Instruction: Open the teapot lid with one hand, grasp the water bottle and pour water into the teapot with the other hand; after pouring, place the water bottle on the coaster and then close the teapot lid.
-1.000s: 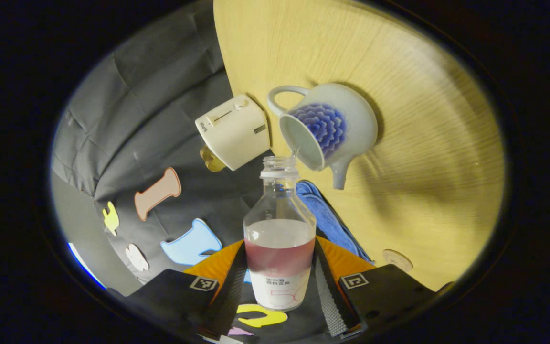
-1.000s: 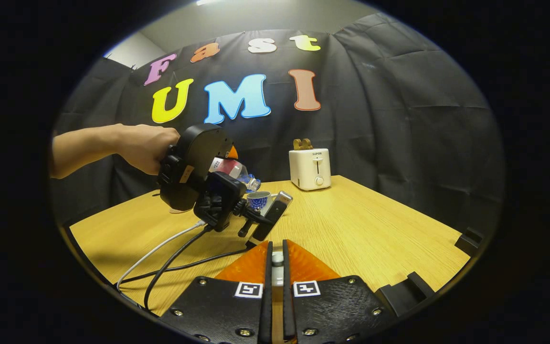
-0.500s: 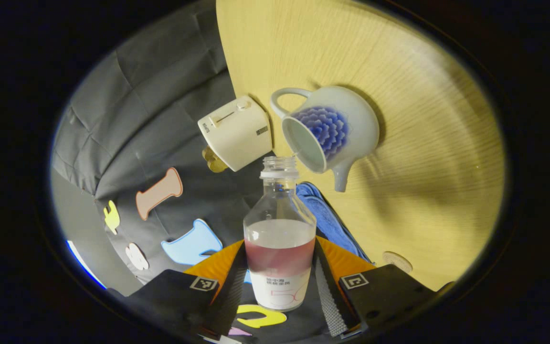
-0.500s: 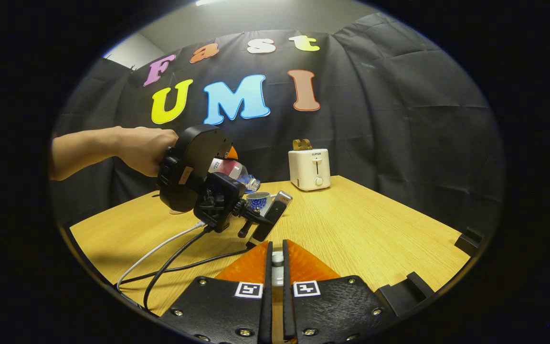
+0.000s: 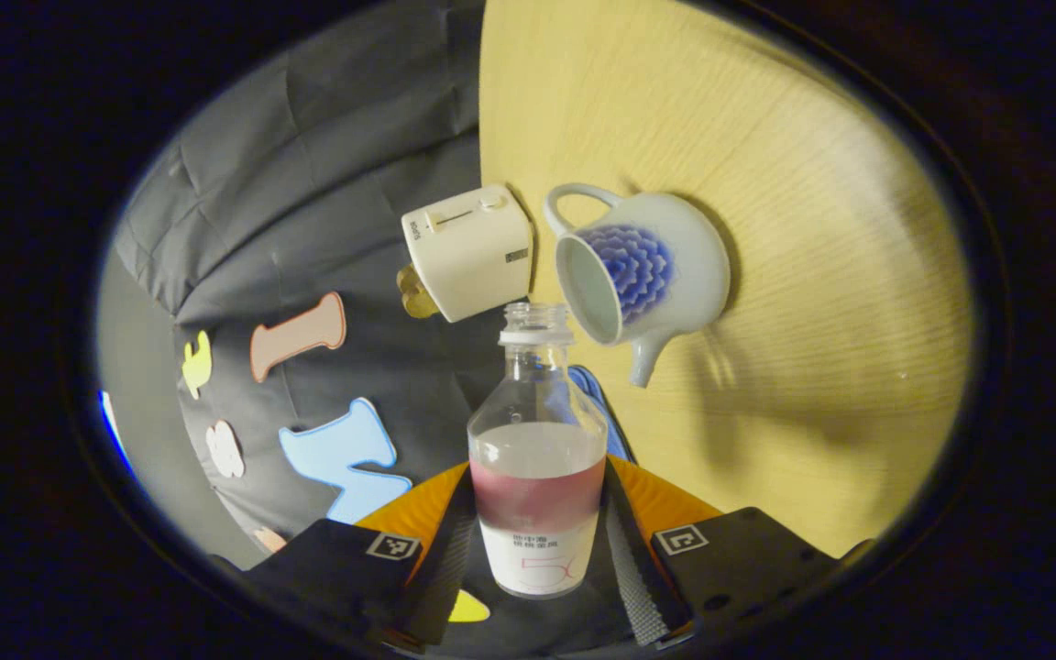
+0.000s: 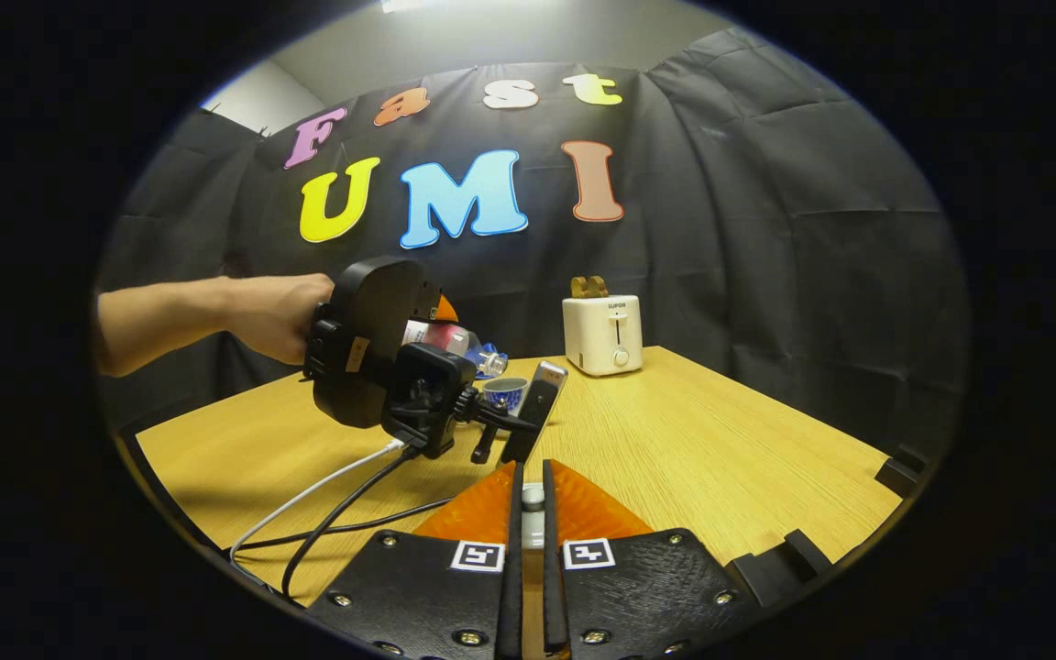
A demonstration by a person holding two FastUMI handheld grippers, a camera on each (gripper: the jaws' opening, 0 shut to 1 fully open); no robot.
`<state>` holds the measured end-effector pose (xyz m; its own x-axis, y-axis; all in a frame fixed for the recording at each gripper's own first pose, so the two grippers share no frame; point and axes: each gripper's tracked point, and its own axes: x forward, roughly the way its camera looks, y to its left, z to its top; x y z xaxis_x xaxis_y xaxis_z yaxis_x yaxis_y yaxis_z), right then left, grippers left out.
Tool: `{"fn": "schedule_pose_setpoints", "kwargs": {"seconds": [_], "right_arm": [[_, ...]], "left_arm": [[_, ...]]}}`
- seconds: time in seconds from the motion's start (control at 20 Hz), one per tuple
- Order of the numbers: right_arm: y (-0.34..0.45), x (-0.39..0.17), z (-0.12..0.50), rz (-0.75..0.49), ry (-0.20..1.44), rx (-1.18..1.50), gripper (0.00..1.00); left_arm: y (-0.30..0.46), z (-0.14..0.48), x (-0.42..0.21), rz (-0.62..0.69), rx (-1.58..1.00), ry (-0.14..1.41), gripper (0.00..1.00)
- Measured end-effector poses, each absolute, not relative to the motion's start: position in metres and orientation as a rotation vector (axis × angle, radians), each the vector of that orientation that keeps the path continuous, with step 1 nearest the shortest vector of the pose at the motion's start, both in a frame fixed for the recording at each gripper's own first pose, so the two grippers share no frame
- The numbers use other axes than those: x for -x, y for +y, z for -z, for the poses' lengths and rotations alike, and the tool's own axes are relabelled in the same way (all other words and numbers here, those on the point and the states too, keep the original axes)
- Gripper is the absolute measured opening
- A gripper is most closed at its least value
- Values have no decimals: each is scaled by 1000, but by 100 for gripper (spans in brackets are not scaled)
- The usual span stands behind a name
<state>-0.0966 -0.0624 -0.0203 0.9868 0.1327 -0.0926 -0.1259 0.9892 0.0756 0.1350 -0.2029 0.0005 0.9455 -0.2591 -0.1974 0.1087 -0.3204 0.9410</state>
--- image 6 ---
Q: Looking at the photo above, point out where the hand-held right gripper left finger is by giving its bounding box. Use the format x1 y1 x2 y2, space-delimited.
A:
303 461 525 660

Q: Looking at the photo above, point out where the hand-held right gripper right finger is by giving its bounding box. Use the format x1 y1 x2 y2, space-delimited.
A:
542 458 767 656

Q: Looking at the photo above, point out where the clear water bottle pink label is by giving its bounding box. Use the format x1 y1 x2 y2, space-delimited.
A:
402 319 509 379

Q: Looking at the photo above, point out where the black smartphone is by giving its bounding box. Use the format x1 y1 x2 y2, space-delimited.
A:
499 360 570 465

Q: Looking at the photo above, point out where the white toaster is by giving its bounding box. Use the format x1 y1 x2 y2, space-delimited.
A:
562 293 644 378

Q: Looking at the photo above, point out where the black backdrop cloth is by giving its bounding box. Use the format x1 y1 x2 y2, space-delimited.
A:
95 27 969 441

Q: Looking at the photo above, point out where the white cable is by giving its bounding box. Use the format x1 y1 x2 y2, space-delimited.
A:
230 440 405 565

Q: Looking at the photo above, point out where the black cable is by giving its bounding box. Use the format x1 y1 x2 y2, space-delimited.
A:
280 449 419 597
235 498 451 551

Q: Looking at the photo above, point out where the black table edge bracket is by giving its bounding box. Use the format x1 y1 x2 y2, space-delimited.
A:
728 529 833 608
874 446 928 501

